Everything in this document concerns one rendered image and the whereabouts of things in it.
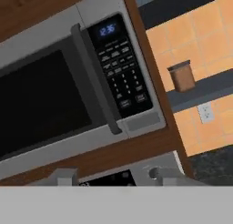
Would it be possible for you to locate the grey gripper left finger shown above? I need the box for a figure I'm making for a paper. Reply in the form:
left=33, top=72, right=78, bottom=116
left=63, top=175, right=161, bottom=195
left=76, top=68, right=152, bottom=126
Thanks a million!
left=27, top=168, right=79, bottom=188

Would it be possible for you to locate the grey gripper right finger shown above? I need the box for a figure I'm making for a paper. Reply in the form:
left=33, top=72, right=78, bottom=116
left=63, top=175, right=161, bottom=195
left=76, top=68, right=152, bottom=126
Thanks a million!
left=157, top=168, right=209, bottom=188

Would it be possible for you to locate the silver microwave oven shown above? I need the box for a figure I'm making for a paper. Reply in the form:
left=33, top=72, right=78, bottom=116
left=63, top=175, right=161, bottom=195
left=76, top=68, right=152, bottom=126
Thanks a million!
left=0, top=0, right=167, bottom=182

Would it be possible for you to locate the microwave door with dark window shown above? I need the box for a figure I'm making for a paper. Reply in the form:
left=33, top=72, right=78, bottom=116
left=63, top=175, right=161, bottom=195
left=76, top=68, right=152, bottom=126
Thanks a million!
left=0, top=5, right=129, bottom=182

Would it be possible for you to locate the microwave start button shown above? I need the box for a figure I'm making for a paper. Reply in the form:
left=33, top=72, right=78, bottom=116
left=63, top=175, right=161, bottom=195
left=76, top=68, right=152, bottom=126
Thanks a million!
left=135, top=93, right=148, bottom=104

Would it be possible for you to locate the silver cooker knob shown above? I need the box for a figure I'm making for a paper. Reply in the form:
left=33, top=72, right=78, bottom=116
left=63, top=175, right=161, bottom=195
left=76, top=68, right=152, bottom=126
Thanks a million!
left=147, top=166, right=161, bottom=180

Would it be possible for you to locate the silver cooker with black panel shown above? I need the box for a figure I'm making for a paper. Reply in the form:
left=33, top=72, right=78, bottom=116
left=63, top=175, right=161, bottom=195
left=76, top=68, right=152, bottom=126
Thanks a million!
left=76, top=150, right=187, bottom=188

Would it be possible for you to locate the brown wooden cupboard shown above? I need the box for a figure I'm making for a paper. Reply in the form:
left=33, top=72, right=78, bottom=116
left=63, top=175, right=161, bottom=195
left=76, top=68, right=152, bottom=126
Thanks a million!
left=0, top=0, right=196, bottom=187

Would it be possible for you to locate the brown jar with dark lid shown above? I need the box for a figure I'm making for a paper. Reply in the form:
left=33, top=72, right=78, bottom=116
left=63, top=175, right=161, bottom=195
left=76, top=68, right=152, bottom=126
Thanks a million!
left=167, top=59, right=197, bottom=93

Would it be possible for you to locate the white wall socket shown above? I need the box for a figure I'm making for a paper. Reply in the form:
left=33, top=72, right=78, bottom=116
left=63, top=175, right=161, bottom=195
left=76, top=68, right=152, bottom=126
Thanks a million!
left=197, top=101, right=216, bottom=125

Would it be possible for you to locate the dark grey wall shelf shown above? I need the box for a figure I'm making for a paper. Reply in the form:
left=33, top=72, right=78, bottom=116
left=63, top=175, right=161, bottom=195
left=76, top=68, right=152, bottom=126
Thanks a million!
left=166, top=68, right=233, bottom=114
left=135, top=0, right=233, bottom=30

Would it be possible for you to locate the grey microwave door handle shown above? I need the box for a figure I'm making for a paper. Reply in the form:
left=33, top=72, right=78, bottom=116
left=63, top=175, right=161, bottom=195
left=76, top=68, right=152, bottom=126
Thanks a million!
left=70, top=23, right=123, bottom=136

